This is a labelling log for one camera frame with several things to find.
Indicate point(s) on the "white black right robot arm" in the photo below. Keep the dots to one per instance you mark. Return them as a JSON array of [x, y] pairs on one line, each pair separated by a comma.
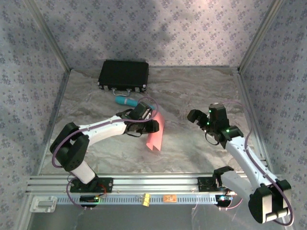
[[242, 155]]

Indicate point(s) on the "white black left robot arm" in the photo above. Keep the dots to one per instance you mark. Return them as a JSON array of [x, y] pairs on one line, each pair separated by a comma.
[[108, 131]]

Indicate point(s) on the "teal marker pen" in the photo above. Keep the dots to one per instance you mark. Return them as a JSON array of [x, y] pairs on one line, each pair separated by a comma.
[[124, 100]]

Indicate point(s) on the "black briefcase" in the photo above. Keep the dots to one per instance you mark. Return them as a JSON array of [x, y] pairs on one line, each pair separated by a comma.
[[123, 74]]

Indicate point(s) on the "orange label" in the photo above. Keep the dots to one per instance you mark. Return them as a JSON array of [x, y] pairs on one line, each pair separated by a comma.
[[170, 198]]

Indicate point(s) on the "yellow binder clip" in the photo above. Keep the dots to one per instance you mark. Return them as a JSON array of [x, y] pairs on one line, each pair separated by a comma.
[[146, 200]]

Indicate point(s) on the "black right controller board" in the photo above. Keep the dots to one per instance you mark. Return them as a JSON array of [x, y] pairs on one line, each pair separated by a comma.
[[223, 198]]

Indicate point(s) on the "black controller board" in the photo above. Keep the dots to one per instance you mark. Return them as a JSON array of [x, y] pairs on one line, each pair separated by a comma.
[[87, 198], [223, 198]]

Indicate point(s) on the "black left controller board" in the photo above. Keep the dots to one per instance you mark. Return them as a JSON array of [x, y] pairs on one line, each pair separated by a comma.
[[87, 198]]

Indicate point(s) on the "aluminium side rail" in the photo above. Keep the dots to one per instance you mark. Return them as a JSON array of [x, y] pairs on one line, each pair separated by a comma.
[[246, 95], [55, 119]]

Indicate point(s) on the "aluminium mounting rail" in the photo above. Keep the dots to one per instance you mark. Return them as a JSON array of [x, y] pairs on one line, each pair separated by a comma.
[[156, 182]]

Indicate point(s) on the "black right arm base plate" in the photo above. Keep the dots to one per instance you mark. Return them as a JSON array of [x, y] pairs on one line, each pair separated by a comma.
[[204, 184]]

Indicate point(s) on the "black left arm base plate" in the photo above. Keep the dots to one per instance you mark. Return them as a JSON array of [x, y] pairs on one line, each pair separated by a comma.
[[108, 184]]

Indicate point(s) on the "aluminium frame post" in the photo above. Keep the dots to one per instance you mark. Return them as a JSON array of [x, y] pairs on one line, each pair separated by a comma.
[[259, 36], [52, 39]]

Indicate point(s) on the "white metal bracket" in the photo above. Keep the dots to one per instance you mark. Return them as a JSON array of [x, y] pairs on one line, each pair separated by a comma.
[[43, 204]]

